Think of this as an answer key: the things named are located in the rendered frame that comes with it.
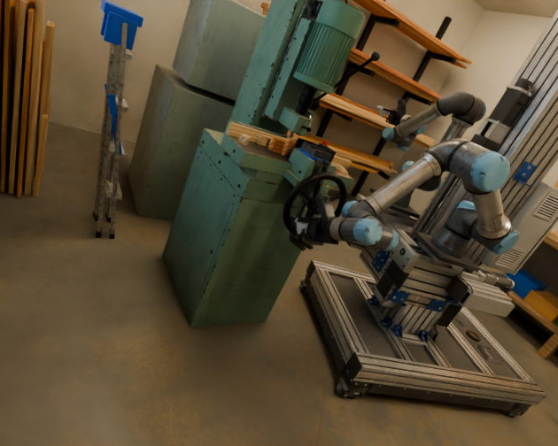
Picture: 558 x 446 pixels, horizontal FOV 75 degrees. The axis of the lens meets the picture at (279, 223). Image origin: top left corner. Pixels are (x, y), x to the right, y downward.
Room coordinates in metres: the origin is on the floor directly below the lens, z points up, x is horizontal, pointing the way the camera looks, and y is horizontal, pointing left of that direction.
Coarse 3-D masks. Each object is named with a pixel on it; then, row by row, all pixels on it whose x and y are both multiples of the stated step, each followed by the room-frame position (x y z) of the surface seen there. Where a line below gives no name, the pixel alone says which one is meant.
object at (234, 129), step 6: (234, 126) 1.47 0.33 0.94; (240, 126) 1.48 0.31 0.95; (228, 132) 1.46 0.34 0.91; (234, 132) 1.47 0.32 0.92; (240, 132) 1.49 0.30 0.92; (246, 132) 1.51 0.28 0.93; (252, 132) 1.52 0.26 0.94; (258, 132) 1.54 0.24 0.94; (264, 132) 1.57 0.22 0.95; (252, 138) 1.53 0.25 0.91; (282, 138) 1.62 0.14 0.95; (336, 156) 1.84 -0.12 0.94
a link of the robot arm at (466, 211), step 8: (464, 200) 1.59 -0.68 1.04; (456, 208) 1.59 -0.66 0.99; (464, 208) 1.54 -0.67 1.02; (472, 208) 1.52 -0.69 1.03; (456, 216) 1.55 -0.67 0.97; (464, 216) 1.52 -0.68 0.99; (472, 216) 1.50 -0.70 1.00; (448, 224) 1.56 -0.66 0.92; (456, 224) 1.53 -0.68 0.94; (464, 224) 1.51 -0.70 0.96; (472, 224) 1.48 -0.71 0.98; (464, 232) 1.51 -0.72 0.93
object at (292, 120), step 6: (288, 108) 1.67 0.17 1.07; (282, 114) 1.67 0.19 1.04; (288, 114) 1.63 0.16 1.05; (294, 114) 1.60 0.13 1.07; (282, 120) 1.65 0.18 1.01; (288, 120) 1.62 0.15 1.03; (294, 120) 1.58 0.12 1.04; (300, 120) 1.58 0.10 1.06; (306, 120) 1.60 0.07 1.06; (288, 126) 1.60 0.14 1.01; (294, 126) 1.57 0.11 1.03; (300, 126) 1.59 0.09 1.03; (306, 126) 1.61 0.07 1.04; (294, 132) 1.58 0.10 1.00; (300, 132) 1.60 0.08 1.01
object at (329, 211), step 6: (318, 198) 1.19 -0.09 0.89; (324, 198) 1.19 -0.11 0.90; (318, 204) 1.18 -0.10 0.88; (324, 204) 1.17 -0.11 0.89; (330, 204) 1.19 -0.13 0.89; (324, 210) 1.15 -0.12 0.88; (330, 210) 1.17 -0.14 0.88; (324, 216) 1.14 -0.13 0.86; (330, 216) 1.15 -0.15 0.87; (324, 222) 1.13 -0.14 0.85
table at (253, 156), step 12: (228, 144) 1.43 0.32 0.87; (240, 144) 1.39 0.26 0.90; (252, 144) 1.48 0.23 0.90; (240, 156) 1.33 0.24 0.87; (252, 156) 1.35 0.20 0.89; (264, 156) 1.39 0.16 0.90; (276, 156) 1.47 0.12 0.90; (252, 168) 1.36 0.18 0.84; (264, 168) 1.39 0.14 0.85; (276, 168) 1.43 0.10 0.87; (288, 168) 1.46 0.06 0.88; (288, 180) 1.42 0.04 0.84; (300, 180) 1.40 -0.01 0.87; (348, 180) 1.69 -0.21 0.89; (324, 192) 1.49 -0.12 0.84
